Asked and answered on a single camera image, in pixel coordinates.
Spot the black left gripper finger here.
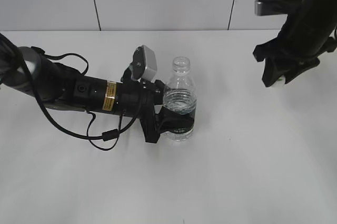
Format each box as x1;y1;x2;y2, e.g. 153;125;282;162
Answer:
154;80;166;96
157;106;195;140

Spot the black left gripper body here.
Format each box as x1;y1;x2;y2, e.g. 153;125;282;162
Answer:
120;67;163;144

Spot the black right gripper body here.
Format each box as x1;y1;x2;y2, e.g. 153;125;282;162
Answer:
253;35;336;63

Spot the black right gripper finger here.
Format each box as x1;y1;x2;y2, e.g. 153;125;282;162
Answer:
284;58;320;84
262;57;286;87

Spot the white green bottle cap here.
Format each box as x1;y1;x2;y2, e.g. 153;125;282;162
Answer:
271;75;286;87

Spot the clear water bottle green label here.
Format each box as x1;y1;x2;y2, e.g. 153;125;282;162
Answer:
162;56;198;142

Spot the left robot arm black grey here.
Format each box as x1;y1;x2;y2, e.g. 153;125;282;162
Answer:
1;36;195;143

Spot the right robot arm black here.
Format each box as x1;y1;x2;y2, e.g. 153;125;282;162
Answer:
253;0;336;87

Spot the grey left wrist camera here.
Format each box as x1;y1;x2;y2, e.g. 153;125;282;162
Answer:
129;45;157;82

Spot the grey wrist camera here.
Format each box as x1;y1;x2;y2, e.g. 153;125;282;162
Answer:
129;45;157;82
254;0;303;16

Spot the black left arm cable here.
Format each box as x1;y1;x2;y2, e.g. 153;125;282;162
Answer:
0;33;143;152

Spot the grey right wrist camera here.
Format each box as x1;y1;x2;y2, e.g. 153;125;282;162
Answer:
254;0;303;16

